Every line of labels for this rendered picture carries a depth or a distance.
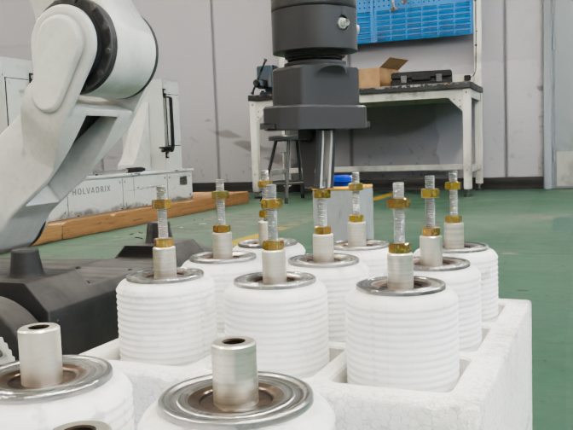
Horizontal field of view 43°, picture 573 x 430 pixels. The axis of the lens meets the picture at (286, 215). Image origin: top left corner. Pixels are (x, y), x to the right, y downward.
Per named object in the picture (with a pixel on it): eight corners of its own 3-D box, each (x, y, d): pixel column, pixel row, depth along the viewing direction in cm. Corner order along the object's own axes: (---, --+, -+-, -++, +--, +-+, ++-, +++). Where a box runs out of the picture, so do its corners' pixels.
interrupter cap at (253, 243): (239, 244, 97) (239, 238, 97) (296, 241, 98) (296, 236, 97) (236, 252, 90) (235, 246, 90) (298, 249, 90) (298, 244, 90)
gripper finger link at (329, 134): (332, 188, 77) (330, 128, 76) (312, 187, 79) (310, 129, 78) (343, 187, 78) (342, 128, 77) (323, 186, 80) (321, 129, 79)
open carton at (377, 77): (362, 94, 572) (361, 65, 569) (409, 90, 549) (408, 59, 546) (342, 93, 547) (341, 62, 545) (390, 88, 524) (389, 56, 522)
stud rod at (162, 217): (170, 263, 72) (167, 185, 71) (161, 264, 71) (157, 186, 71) (168, 261, 73) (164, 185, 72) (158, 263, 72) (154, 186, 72)
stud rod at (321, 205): (321, 249, 77) (320, 177, 76) (316, 248, 78) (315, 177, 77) (329, 248, 78) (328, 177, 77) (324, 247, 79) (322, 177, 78)
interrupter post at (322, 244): (324, 267, 76) (323, 235, 76) (307, 264, 78) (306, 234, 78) (339, 264, 78) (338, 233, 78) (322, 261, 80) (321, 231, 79)
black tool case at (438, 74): (394, 91, 547) (394, 76, 546) (452, 88, 537) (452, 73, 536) (390, 87, 513) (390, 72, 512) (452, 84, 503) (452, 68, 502)
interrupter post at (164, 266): (181, 280, 72) (179, 246, 71) (157, 283, 71) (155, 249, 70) (173, 276, 74) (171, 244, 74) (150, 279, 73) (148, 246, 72)
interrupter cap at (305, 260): (326, 274, 73) (326, 266, 73) (273, 265, 78) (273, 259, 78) (373, 263, 78) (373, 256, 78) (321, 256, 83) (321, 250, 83)
